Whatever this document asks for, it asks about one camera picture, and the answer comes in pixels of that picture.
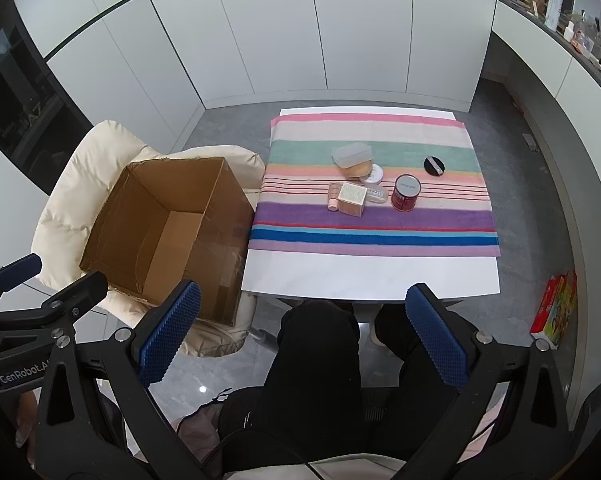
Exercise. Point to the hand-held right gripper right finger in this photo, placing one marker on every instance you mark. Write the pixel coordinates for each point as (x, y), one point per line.
(438, 340)

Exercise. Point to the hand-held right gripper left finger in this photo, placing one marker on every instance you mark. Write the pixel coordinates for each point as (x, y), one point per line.
(173, 332)

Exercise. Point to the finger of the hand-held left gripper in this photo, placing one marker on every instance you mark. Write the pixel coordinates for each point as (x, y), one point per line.
(80, 290)
(20, 266)

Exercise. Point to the brown cardboard box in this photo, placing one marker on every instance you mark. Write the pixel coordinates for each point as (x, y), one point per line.
(215, 240)

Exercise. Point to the clear small bottle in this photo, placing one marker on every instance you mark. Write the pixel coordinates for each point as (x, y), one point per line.
(376, 194)

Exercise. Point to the glass bottle with pink cap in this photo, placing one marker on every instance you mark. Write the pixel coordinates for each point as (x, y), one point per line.
(334, 197)

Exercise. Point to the person's left hand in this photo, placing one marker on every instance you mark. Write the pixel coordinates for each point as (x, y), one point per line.
(26, 420)

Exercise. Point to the person's right leg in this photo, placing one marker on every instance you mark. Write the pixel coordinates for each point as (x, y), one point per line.
(405, 410)

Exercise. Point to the person's leg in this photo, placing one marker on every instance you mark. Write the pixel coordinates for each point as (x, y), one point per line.
(310, 360)
(405, 410)

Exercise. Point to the pale pink cloth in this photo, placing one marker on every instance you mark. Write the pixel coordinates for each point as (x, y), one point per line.
(200, 425)

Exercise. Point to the colourful flat box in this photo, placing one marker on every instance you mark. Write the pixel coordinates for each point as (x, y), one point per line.
(555, 310)

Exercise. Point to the person's left leg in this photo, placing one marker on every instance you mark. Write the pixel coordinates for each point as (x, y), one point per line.
(310, 360)

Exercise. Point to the red round can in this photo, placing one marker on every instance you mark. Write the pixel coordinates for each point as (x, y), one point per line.
(405, 197)

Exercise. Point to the black glass cabinet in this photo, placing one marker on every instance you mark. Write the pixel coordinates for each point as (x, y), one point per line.
(20, 110)

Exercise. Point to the small beige cube box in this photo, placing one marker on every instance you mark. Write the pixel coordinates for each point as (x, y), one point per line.
(351, 199)

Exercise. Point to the black round compact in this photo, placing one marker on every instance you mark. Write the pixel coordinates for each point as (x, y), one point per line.
(433, 167)

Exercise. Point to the striped multicolour cloth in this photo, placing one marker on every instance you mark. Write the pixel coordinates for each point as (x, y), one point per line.
(305, 220)

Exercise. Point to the tan powder puff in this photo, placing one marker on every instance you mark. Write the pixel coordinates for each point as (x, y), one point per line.
(358, 171)

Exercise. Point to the translucent plastic box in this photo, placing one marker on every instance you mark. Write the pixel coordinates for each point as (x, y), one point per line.
(351, 154)

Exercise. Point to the white counter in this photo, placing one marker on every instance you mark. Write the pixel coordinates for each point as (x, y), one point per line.
(540, 60)

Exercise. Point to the clear glass containers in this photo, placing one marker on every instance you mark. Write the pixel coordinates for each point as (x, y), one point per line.
(587, 35)

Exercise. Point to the tall white bottle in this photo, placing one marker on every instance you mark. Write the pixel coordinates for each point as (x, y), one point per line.
(554, 7)

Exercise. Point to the white wall cabinet doors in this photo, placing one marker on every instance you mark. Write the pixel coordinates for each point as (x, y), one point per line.
(280, 25)

